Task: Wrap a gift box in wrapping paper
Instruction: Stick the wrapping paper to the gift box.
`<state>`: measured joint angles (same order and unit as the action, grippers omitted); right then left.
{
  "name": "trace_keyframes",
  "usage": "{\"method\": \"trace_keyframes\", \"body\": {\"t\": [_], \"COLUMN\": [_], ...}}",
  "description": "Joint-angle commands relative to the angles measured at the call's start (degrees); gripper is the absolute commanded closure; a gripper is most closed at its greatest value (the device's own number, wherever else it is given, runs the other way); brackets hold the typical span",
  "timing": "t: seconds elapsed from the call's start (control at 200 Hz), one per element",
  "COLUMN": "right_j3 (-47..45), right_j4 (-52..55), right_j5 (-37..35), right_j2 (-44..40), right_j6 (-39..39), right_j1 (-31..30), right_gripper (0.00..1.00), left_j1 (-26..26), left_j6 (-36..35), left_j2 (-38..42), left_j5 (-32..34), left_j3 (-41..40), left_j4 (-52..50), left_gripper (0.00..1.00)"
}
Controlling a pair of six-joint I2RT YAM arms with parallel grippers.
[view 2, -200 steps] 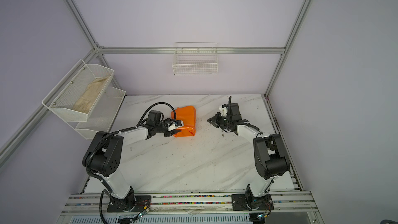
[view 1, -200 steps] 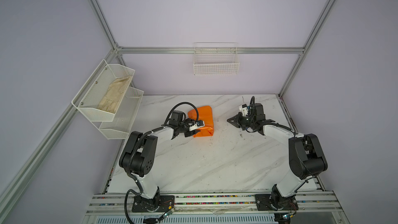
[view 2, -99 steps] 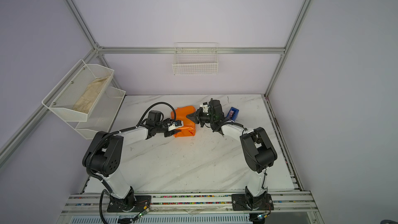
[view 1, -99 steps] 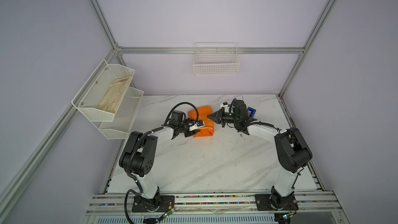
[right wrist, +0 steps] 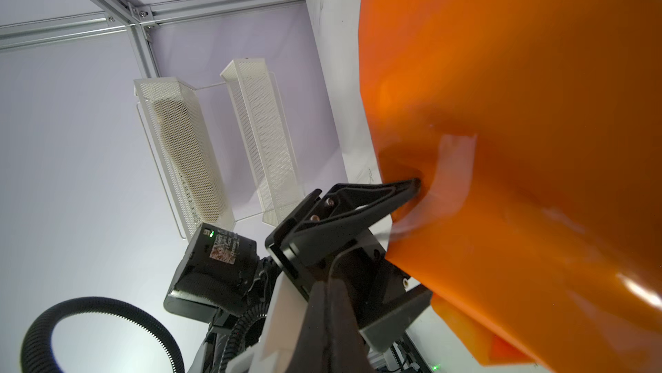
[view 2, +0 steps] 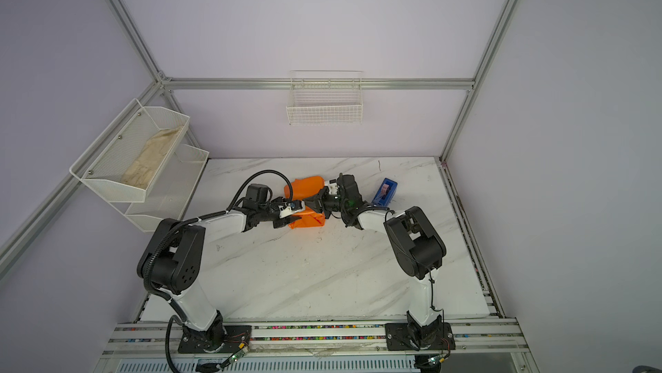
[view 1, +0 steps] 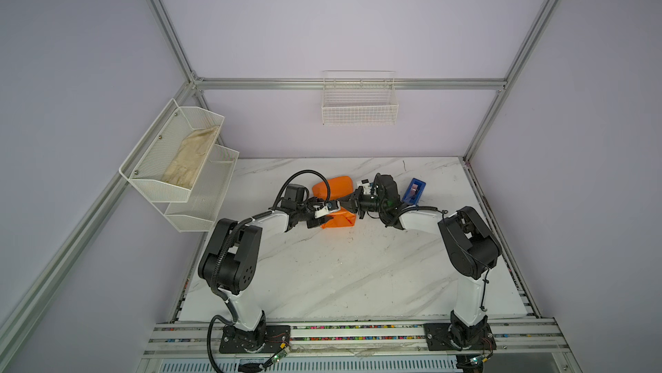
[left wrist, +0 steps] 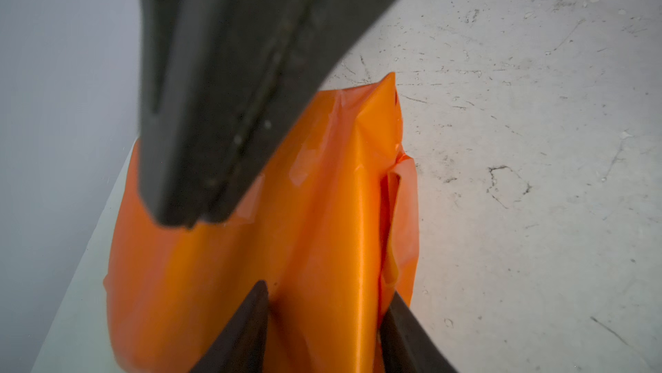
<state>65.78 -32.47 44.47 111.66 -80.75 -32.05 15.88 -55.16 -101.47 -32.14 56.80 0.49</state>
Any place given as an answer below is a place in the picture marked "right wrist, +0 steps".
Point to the beige cloth in shelf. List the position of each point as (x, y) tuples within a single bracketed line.
[(185, 150)]

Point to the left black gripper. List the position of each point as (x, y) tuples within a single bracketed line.
[(325, 237)]

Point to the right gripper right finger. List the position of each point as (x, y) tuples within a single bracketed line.
[(348, 352)]

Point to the aluminium wall frame rails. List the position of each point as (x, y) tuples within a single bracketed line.
[(122, 16)]

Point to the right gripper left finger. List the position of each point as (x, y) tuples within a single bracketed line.
[(313, 351)]

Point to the clear adhesive tape strip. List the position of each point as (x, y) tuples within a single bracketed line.
[(448, 189)]

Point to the lower white mesh shelf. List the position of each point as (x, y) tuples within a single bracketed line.
[(258, 107)]

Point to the upper white mesh shelf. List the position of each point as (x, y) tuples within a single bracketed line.
[(148, 91)]

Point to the white mesh shelf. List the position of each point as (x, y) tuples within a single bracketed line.
[(148, 91), (258, 107)]

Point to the yellow orange wrapping paper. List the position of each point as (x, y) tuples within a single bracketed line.
[(555, 257)]

